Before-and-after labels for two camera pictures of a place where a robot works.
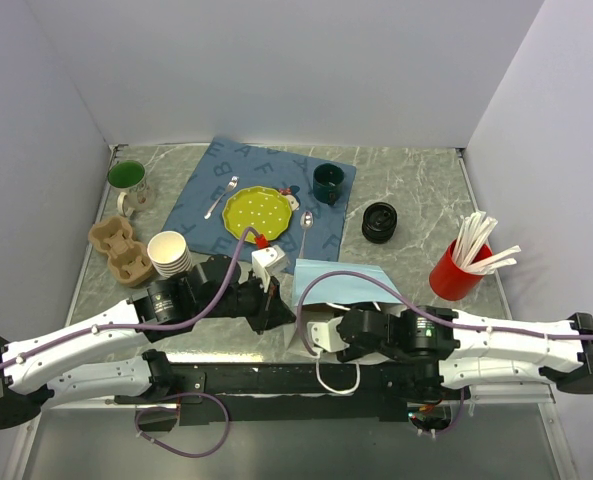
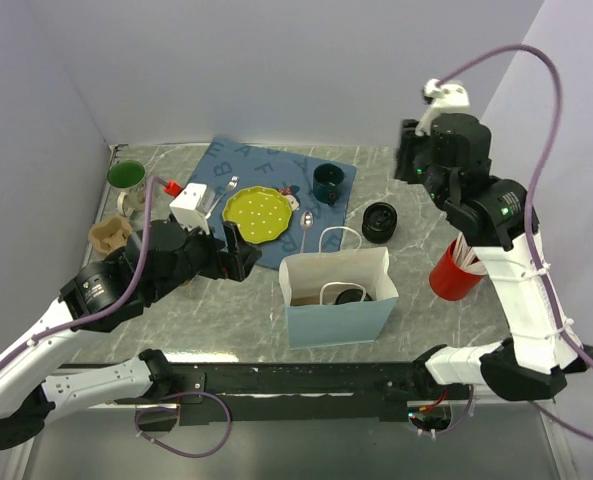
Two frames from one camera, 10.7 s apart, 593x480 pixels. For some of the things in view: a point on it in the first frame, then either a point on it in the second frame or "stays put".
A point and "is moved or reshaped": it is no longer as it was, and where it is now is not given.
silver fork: [230, 187] stays put
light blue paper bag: [326, 297] is moved or reshaped
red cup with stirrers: [468, 259] stays put
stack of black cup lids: [379, 220] stays put
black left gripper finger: [278, 313] → [250, 256]
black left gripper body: [247, 300] → [201, 257]
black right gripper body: [352, 350] → [412, 159]
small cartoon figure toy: [291, 194] stays put
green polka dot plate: [262, 208] stays put
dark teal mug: [326, 182] stays put
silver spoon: [306, 221] stays put
